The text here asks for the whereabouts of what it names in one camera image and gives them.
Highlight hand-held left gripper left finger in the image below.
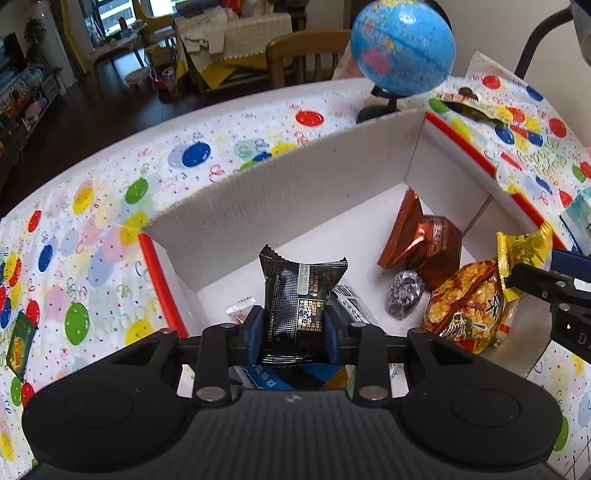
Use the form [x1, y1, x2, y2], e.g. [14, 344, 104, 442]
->
[108, 305, 267, 409]

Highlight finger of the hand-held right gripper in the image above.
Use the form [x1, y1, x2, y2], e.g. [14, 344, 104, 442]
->
[551, 248, 591, 283]
[502, 261, 581, 306]

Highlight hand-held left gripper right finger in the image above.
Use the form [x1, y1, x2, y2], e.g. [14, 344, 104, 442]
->
[323, 305, 479, 409]

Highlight small candy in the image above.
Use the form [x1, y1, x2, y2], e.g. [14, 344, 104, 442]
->
[224, 295, 258, 325]

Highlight white snack packet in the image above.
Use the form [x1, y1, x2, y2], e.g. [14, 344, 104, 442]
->
[331, 285, 385, 334]

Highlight yellow snack packet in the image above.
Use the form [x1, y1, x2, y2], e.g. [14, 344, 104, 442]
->
[492, 220, 555, 348]

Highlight black snack packet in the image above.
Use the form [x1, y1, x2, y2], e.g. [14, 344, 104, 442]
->
[257, 244, 350, 368]

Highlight blue snack packet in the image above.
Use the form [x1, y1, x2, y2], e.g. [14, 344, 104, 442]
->
[230, 364, 357, 394]

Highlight orange red snack bag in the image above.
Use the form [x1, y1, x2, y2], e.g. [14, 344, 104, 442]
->
[424, 259, 505, 355]

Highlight silver candy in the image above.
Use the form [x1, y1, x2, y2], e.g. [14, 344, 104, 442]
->
[385, 270, 426, 320]

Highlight red white cardboard box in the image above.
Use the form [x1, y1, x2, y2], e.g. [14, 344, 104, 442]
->
[137, 109, 570, 403]

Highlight light blue packet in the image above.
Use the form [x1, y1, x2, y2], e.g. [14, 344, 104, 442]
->
[560, 186, 591, 253]

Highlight brown foil snack packet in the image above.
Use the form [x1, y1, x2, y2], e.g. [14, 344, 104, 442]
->
[377, 188, 463, 291]

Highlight green red snack bag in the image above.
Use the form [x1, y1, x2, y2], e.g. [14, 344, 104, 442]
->
[433, 87, 514, 128]

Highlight balloon print tablecloth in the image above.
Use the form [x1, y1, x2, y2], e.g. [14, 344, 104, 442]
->
[0, 51, 591, 480]

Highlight black curved bar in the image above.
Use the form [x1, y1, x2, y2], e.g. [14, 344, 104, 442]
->
[514, 6, 579, 80]

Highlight green snack packet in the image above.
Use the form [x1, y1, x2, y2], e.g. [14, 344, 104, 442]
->
[0, 313, 38, 376]

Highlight blue globe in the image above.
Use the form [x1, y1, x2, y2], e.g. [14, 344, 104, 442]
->
[349, 0, 456, 125]

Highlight pink cloth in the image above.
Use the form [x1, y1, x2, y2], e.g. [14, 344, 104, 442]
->
[331, 50, 366, 82]

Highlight wooden chair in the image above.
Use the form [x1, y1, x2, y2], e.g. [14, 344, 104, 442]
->
[266, 28, 352, 92]

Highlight round wooden stool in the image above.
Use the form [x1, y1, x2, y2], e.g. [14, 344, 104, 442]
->
[124, 67, 154, 96]

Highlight sofa with cream cover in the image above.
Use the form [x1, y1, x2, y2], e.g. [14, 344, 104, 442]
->
[174, 8, 295, 92]

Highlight long tv cabinet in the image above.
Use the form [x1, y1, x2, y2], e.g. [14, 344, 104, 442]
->
[0, 68, 64, 155]

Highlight yellow armchair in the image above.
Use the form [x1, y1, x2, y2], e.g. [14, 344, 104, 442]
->
[133, 0, 177, 43]

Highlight television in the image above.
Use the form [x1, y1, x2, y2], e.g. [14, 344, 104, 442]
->
[0, 31, 29, 78]

